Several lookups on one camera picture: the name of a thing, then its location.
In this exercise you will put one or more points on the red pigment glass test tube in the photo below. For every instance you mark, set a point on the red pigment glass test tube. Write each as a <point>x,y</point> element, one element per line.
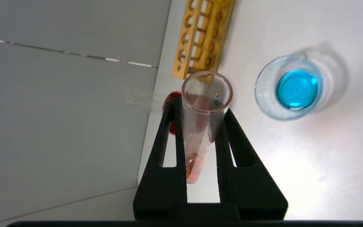
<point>197,142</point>

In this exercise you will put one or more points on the wooden test tube rack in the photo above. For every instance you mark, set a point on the wooden test tube rack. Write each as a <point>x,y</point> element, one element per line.
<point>206,31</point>

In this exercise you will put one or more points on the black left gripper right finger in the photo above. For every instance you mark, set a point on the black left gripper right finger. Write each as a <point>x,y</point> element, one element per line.
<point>250,195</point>

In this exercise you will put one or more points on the clear glass dish with spout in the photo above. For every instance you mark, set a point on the clear glass dish with spout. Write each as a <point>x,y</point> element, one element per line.
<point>296,90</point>

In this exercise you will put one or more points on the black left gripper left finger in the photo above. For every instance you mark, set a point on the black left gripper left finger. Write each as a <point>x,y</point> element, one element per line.
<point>159,192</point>

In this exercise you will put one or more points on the empty clear glass test tube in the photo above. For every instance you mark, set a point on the empty clear glass test tube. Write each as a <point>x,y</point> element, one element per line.
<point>137,97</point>

